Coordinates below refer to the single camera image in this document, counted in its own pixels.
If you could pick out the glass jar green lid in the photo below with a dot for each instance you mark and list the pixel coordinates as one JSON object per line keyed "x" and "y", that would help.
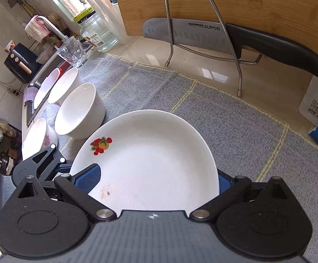
{"x": 95, "y": 31}

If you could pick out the white plate with fruit print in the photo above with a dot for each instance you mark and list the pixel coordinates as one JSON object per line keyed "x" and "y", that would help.
{"x": 150, "y": 160}

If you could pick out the clear glass mug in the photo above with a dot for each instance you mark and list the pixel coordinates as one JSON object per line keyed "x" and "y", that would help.
{"x": 72, "y": 52}

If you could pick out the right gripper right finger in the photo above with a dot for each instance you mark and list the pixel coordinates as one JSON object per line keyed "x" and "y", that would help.
{"x": 232, "y": 191}

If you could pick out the plastic wrap roll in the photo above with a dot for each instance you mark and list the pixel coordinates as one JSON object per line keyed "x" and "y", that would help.
{"x": 112, "y": 18}

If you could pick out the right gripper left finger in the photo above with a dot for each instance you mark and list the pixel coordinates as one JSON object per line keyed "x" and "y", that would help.
{"x": 75, "y": 190}

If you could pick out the plain white bowl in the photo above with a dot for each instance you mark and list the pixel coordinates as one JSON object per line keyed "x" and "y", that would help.
{"x": 81, "y": 114}

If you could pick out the bamboo cutting board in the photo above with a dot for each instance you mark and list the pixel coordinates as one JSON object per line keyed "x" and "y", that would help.
{"x": 257, "y": 5}

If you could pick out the grey checked table mat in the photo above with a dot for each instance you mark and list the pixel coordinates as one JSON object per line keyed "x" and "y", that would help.
{"x": 243, "y": 138}

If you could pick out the grey knife black handle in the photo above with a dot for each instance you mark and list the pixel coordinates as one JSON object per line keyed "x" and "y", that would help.
{"x": 276, "y": 47}

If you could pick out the steel kitchen faucet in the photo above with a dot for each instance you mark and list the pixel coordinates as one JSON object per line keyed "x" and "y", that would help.
{"x": 53, "y": 28}

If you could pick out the black air fryer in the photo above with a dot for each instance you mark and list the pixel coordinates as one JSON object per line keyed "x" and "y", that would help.
{"x": 22, "y": 63}

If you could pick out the white bowl pink flowers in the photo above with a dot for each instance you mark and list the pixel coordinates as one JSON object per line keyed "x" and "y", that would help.
{"x": 40, "y": 136}

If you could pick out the steel wire knife rack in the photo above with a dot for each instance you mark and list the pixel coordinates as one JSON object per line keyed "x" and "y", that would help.
{"x": 190, "y": 34}

